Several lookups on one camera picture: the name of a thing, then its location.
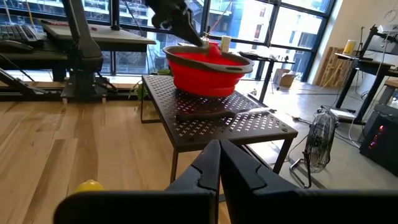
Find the black metal floor fan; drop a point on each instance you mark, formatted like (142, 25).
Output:
(320, 140)

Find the white cylinder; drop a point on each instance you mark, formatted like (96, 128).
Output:
(226, 43)

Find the black standing desk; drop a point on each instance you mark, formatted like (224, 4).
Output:
(373, 65)

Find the black side table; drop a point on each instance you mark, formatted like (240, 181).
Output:
(264, 58)

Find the yellow toy lemon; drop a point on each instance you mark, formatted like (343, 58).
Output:
(89, 186)

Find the wooden pallet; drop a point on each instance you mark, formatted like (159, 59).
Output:
(329, 67)

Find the red collapsible colander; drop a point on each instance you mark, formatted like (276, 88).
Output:
(202, 81)

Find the black aluminium table frame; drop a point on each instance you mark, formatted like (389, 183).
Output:
(31, 95)

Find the yellow cylinder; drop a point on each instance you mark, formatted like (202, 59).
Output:
(349, 47)

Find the green potted plant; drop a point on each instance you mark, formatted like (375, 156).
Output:
(142, 91)

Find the black computer mouse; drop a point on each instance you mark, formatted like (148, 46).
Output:
(14, 45)

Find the black keyboard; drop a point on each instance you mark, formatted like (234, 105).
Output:
(18, 32)

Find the black perforated metal shelf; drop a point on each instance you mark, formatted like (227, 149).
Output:
(217, 133)

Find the grey desk top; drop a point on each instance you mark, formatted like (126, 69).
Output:
(118, 37)

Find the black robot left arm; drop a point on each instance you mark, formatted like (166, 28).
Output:
(84, 46)

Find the cardboard box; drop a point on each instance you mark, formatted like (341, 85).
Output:
(284, 79)

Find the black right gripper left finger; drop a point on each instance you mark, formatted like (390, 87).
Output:
(186, 205)

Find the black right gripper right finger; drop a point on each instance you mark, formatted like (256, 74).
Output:
(267, 205)

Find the black computer tower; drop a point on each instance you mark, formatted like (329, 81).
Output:
(382, 146)

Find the red toy strawberry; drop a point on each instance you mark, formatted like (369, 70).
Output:
(214, 49)

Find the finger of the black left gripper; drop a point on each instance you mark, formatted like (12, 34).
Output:
(192, 26)
(184, 28)

